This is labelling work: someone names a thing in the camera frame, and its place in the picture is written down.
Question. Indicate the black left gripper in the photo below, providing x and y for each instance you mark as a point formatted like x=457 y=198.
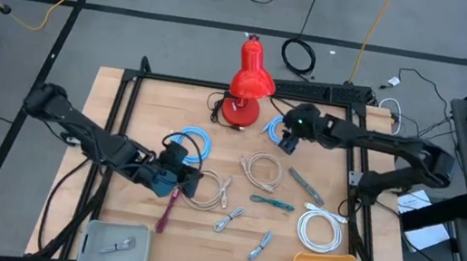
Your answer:
x=160 y=177

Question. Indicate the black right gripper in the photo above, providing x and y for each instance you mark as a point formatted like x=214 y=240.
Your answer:
x=308 y=122

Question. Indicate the red screwdriver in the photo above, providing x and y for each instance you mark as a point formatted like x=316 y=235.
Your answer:
x=167 y=210

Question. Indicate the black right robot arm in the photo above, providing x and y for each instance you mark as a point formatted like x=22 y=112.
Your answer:
x=396 y=146

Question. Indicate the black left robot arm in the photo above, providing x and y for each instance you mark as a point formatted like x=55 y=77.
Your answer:
x=79 y=120

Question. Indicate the black power strip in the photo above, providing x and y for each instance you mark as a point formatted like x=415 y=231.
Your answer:
x=335 y=92

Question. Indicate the red desk lamp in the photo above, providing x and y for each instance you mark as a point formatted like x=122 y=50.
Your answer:
x=249 y=82

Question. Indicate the white power adapter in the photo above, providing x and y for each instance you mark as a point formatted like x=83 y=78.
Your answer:
x=393 y=81

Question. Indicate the white paper sheet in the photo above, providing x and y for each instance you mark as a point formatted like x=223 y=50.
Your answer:
x=415 y=203

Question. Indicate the black desk beam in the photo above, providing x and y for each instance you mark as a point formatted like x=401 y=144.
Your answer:
x=437 y=213

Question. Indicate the black round floor puck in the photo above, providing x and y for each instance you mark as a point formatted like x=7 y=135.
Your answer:
x=5 y=9

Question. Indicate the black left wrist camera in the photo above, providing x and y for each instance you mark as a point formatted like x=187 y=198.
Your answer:
x=175 y=153

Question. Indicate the black metal frame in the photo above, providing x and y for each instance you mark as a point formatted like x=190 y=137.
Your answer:
x=176 y=79

